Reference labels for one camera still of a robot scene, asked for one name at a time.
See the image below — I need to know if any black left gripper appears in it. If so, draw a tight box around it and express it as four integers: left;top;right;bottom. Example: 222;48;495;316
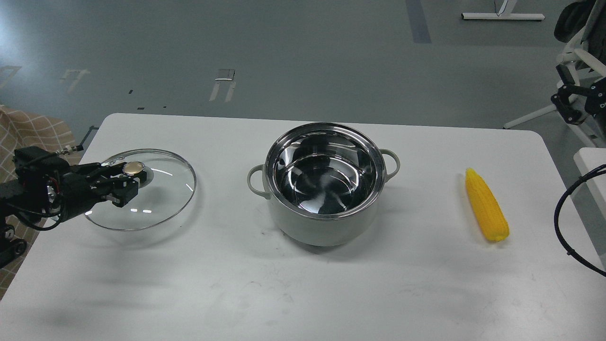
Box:
52;162;146;222

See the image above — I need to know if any checkered beige cloth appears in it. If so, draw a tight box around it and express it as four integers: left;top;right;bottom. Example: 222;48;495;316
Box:
0;105;78;300

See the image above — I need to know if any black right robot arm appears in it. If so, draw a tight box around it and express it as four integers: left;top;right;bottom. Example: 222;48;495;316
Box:
551;77;606;129

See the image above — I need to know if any white side table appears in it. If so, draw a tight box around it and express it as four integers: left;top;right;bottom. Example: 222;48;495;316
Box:
573;147;606;217

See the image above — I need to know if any glass pot lid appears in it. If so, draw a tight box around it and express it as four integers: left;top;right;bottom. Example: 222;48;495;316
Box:
84;149;197;231

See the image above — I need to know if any black cable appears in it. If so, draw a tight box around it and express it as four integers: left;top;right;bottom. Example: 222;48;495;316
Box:
553;164;606;277

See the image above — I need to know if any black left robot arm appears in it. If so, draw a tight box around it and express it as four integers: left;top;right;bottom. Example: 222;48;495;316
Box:
0;145;153;266

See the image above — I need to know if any grey-green steel pot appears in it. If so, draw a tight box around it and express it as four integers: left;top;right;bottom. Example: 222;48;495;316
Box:
247;122;401;247

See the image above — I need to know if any yellow corn cob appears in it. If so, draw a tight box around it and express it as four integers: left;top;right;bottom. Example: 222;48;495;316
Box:
465;168;509;242

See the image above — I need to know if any white stand base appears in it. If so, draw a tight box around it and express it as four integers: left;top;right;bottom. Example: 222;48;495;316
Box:
461;0;545;21

